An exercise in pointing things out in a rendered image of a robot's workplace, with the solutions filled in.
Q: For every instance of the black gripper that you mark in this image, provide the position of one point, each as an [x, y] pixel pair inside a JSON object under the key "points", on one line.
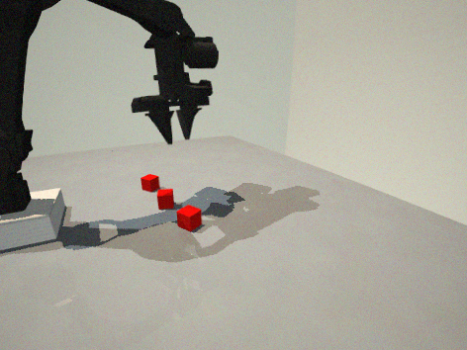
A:
{"points": [[158, 106]]}

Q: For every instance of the red cube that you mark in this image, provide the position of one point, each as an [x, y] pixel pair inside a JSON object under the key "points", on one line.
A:
{"points": [[150, 183], [165, 199], [189, 218]]}

